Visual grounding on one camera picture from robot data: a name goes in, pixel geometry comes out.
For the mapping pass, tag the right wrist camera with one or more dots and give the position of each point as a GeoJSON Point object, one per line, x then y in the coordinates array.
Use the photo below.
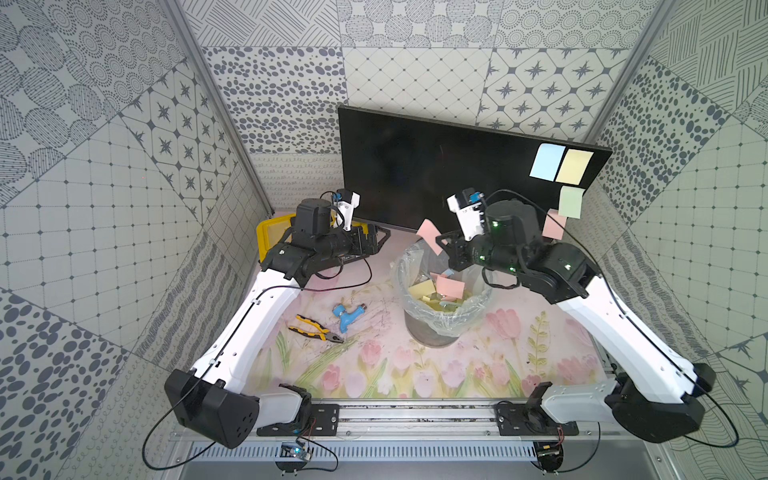
{"type": "Point", "coordinates": [468, 206]}

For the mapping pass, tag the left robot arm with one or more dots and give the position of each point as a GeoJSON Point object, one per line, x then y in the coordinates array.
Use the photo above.
{"type": "Point", "coordinates": [208, 398]}

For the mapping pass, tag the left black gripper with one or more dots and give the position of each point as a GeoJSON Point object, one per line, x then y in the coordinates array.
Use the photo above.
{"type": "Point", "coordinates": [368, 240]}

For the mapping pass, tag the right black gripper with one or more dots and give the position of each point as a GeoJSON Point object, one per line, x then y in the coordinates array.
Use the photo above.
{"type": "Point", "coordinates": [455, 249]}

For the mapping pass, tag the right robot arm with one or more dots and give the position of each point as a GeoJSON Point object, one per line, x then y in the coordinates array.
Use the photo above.
{"type": "Point", "coordinates": [656, 395]}

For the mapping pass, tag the floral table mat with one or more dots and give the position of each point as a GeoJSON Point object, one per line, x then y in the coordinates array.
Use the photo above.
{"type": "Point", "coordinates": [519, 342]}

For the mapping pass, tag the left controller board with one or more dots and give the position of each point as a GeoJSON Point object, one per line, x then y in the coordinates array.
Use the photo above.
{"type": "Point", "coordinates": [293, 457]}

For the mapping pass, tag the blue plastic tool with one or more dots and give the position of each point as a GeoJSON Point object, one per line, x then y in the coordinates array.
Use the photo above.
{"type": "Point", "coordinates": [347, 318]}

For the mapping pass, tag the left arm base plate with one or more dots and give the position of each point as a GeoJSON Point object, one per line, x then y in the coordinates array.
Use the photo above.
{"type": "Point", "coordinates": [312, 420]}

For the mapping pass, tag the grey bin with plastic liner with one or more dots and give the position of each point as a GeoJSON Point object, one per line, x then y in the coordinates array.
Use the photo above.
{"type": "Point", "coordinates": [440, 304]}

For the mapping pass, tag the yellow black toolbox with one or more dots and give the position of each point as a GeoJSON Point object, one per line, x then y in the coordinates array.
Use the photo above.
{"type": "Point", "coordinates": [270, 231]}

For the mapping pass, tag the green sticky note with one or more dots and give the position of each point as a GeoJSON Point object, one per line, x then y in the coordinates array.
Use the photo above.
{"type": "Point", "coordinates": [570, 202]}

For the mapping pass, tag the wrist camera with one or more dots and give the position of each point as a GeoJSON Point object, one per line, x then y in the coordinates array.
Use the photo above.
{"type": "Point", "coordinates": [468, 206]}
{"type": "Point", "coordinates": [346, 201]}

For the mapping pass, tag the yellow black pliers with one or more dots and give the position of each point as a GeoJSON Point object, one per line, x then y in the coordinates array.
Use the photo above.
{"type": "Point", "coordinates": [312, 329]}

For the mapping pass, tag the light blue sticky note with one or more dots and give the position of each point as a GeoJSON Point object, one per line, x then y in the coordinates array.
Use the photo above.
{"type": "Point", "coordinates": [547, 161]}

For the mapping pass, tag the aluminium mounting rail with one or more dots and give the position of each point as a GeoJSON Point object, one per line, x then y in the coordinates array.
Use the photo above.
{"type": "Point", "coordinates": [414, 419]}

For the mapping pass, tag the controller board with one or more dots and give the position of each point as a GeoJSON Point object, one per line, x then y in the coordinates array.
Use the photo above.
{"type": "Point", "coordinates": [548, 456]}
{"type": "Point", "coordinates": [293, 457]}

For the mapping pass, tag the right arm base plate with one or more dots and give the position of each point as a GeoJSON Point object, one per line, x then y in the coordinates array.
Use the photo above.
{"type": "Point", "coordinates": [516, 419]}

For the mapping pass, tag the yellow sticky note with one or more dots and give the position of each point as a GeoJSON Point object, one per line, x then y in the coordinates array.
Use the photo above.
{"type": "Point", "coordinates": [573, 166]}

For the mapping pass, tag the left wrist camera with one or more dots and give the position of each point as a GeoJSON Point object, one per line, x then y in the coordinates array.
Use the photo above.
{"type": "Point", "coordinates": [346, 201]}

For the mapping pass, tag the pink sticky note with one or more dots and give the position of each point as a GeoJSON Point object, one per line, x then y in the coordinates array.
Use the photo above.
{"type": "Point", "coordinates": [428, 232]}
{"type": "Point", "coordinates": [554, 225]}

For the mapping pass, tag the black flat monitor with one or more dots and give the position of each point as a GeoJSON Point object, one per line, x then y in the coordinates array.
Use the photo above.
{"type": "Point", "coordinates": [404, 168]}

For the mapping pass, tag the right controller board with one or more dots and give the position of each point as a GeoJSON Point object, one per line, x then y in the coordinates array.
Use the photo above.
{"type": "Point", "coordinates": [548, 456]}

